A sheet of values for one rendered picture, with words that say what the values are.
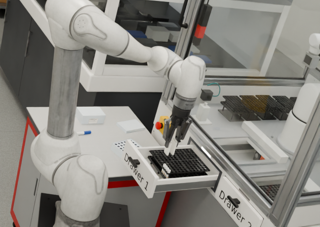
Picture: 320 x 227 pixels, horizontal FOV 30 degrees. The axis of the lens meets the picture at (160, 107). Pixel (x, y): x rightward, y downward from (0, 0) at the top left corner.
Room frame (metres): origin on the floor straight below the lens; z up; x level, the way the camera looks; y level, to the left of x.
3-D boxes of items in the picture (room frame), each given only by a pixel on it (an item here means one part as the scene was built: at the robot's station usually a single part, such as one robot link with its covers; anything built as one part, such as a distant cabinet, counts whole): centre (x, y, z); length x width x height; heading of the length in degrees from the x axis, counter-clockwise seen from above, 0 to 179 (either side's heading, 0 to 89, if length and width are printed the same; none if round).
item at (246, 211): (2.11, -0.43, 0.87); 0.29 x 0.02 x 0.11; 35
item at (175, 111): (2.21, -0.09, 1.16); 0.08 x 0.07 x 0.09; 125
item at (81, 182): (1.86, 0.19, 0.95); 0.18 x 0.16 x 0.22; 49
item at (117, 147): (2.48, 0.10, 0.78); 0.12 x 0.08 x 0.04; 141
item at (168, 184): (2.31, -0.16, 0.86); 0.40 x 0.26 x 0.06; 125
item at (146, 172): (2.19, 0.01, 0.87); 0.29 x 0.02 x 0.11; 35
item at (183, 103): (2.21, -0.09, 1.23); 0.09 x 0.09 x 0.06
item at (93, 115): (2.68, 0.33, 0.79); 0.13 x 0.09 x 0.05; 126
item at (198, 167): (2.30, -0.15, 0.87); 0.22 x 0.18 x 0.06; 125
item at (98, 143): (2.53, 0.23, 0.38); 0.62 x 0.58 x 0.76; 35
